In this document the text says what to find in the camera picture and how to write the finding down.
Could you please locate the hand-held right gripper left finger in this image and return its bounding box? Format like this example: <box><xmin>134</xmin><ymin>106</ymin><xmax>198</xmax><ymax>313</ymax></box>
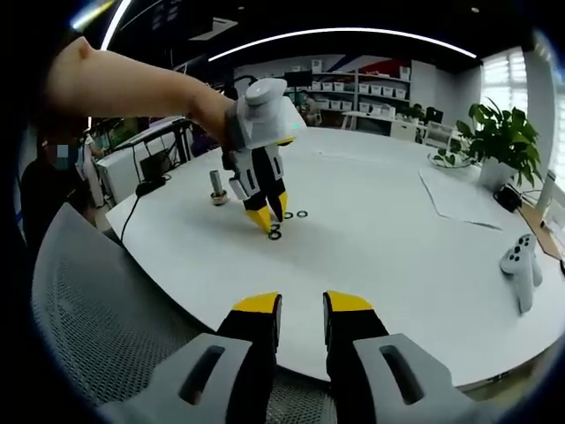
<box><xmin>152</xmin><ymin>291</ymin><xmax>283</xmax><ymax>424</ymax></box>

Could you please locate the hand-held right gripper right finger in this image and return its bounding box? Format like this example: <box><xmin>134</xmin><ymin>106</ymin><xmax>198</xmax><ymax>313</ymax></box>
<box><xmin>321</xmin><ymin>290</ymin><xmax>463</xmax><ymax>424</ymax></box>

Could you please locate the thick steel threaded stud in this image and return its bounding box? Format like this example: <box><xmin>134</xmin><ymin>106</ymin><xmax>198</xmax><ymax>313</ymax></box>
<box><xmin>208</xmin><ymin>169</ymin><xmax>230</xmax><ymax>208</ymax></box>

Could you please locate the shelf unit with white bins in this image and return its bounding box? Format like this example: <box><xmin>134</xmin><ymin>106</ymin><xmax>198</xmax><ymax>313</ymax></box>
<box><xmin>282</xmin><ymin>57</ymin><xmax>414</xmax><ymax>116</ymax></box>

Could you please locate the ceiling light strip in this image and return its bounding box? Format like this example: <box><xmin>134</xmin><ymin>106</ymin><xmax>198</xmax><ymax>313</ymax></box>
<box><xmin>207</xmin><ymin>26</ymin><xmax>480</xmax><ymax>63</ymax></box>
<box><xmin>99</xmin><ymin>0</ymin><xmax>133</xmax><ymax>52</ymax></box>

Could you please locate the grey mesh office chair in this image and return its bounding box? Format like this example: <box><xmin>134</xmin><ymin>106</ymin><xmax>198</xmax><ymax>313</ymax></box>
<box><xmin>31</xmin><ymin>201</ymin><xmax>336</xmax><ymax>424</ymax></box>

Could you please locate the white low cabinet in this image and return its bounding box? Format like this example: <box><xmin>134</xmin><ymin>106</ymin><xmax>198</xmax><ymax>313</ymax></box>
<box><xmin>342</xmin><ymin>108</ymin><xmax>442</xmax><ymax>142</ymax></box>

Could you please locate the white side desk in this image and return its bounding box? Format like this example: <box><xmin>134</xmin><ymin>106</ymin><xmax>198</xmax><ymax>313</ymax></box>
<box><xmin>95</xmin><ymin>115</ymin><xmax>195</xmax><ymax>207</ymax></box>

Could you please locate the white game controller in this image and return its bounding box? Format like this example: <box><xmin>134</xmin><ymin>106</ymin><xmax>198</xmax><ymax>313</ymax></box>
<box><xmin>498</xmin><ymin>232</ymin><xmax>545</xmax><ymax>314</ymax></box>

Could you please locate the small plant in glass bowl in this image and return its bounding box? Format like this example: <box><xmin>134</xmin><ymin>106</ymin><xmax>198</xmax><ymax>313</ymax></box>
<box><xmin>426</xmin><ymin>140</ymin><xmax>472</xmax><ymax>170</ymax></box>

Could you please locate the white paper sheet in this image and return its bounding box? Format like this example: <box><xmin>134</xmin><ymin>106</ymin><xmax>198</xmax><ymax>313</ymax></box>
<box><xmin>418</xmin><ymin>165</ymin><xmax>505</xmax><ymax>231</ymax></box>

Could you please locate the wooden board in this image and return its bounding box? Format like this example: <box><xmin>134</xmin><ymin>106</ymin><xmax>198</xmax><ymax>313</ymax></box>
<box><xmin>514</xmin><ymin>201</ymin><xmax>565</xmax><ymax>261</ymax></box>

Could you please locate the small black box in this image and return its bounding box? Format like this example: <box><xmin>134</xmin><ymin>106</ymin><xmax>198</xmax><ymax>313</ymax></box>
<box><xmin>493</xmin><ymin>184</ymin><xmax>523</xmax><ymax>212</ymax></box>

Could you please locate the white plant pot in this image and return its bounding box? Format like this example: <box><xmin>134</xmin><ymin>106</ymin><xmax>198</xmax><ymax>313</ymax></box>
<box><xmin>478</xmin><ymin>156</ymin><xmax>517</xmax><ymax>192</ymax></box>

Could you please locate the green leafy potted plant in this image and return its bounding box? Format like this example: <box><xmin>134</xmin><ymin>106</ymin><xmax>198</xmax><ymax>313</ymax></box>
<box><xmin>456</xmin><ymin>97</ymin><xmax>545</xmax><ymax>189</ymax></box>

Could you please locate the narrow window with white blinds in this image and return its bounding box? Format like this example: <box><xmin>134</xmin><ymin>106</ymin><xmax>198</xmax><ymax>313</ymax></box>
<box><xmin>481</xmin><ymin>43</ymin><xmax>526</xmax><ymax>111</ymax></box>

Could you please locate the white cylinder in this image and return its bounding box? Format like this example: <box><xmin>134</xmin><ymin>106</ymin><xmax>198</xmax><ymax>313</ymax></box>
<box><xmin>535</xmin><ymin>170</ymin><xmax>558</xmax><ymax>222</ymax></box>

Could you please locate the black cable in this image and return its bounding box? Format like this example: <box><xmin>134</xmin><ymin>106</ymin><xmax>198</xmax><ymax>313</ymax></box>
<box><xmin>120</xmin><ymin>192</ymin><xmax>145</xmax><ymax>242</ymax></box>

